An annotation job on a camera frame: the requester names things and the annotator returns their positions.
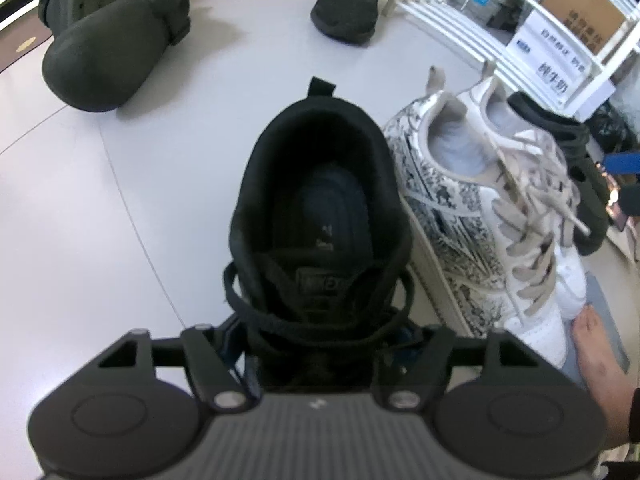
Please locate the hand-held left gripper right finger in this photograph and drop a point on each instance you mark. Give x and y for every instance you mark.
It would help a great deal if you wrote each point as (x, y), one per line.
(432, 360)

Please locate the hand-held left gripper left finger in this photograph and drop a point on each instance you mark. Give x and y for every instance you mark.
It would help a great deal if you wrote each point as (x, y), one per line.
(207, 360)

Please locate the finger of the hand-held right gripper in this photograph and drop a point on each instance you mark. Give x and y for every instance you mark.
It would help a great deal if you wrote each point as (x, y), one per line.
(622, 164)

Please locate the black sneaker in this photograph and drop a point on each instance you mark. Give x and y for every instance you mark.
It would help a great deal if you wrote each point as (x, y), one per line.
(325, 280)
(350, 5)

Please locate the white patterned sneaker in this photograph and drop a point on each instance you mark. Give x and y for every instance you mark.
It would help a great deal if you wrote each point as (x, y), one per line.
(572, 285)
(450, 230)

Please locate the white carton box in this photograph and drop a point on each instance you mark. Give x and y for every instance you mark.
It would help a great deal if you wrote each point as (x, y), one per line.
(550, 55)

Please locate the black chunky clog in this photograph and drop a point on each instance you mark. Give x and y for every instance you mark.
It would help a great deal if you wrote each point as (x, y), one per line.
(592, 200)

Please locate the person's foot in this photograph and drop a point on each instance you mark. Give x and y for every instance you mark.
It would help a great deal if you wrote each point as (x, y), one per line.
(605, 375)

